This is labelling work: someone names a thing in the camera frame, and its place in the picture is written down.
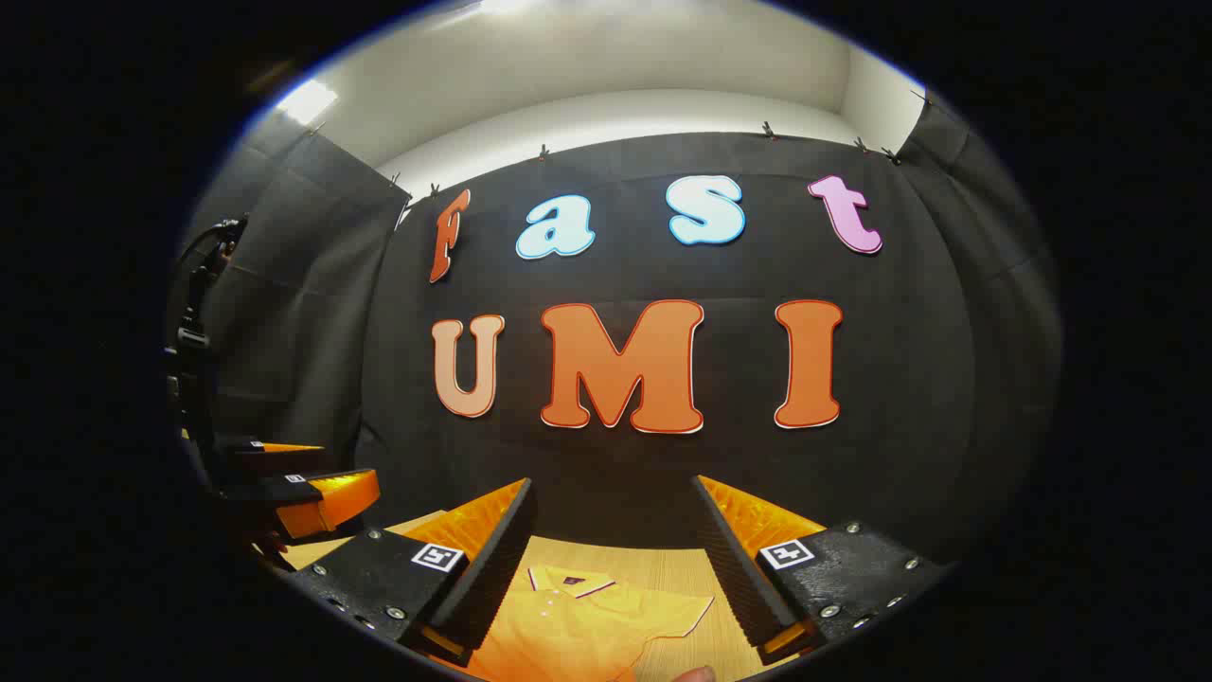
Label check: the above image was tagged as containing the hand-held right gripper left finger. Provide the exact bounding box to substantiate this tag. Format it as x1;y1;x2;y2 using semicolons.
284;476;539;667

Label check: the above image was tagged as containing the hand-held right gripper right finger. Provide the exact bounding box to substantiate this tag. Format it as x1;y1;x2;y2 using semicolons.
689;474;953;667

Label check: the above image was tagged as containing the orange collared T-shirt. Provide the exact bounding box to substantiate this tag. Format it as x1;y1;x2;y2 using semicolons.
454;564;716;682

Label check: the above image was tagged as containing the row of small backdrop clips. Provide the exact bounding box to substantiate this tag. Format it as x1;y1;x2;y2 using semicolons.
308;88;938;202

